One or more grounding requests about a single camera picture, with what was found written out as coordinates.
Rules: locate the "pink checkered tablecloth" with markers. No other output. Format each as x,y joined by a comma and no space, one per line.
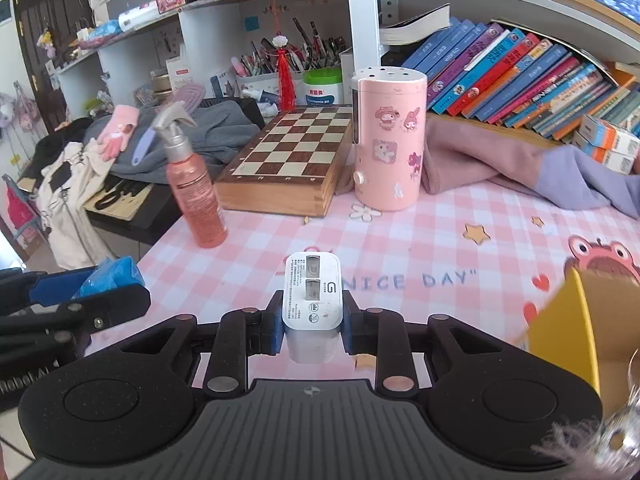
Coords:
483,254

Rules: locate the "wooden chess board box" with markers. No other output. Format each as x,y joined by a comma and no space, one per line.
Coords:
292,166

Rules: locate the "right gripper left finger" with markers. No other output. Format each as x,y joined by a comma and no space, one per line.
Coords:
231,342

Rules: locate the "purple hair brush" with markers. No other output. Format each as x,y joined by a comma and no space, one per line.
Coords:
167,123

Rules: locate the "pink cylindrical container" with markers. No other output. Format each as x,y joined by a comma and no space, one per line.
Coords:
388,133

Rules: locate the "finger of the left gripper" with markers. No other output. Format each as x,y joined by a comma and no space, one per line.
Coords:
21,289
90,314

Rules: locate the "pink spray bottle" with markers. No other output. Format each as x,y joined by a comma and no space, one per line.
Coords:
194,193

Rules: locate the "grey folded clothing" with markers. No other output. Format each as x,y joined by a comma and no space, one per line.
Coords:
221,131

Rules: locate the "blue wrapper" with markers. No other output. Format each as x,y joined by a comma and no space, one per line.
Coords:
109,275

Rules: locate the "red tassel ornament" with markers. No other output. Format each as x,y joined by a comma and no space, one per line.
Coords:
286,83

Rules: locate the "white shelf unit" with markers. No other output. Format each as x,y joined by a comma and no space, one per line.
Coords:
215,31

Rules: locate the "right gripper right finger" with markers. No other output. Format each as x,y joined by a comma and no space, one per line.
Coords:
383,334

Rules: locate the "white power adapter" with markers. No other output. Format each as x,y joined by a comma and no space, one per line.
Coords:
312,306

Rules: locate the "orange white medicine box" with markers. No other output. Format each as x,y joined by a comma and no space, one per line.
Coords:
613,147

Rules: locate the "white green jar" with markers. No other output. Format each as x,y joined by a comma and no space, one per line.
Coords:
323,86

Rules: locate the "pink purple cloth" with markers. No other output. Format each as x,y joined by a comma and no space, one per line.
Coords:
462,153

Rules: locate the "pink glove on clothes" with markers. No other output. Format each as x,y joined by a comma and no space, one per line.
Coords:
115,136

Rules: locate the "row of colourful books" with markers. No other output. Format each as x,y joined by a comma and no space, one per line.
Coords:
510,76

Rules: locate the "yellow cardboard box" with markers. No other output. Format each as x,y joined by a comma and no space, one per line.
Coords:
589,327

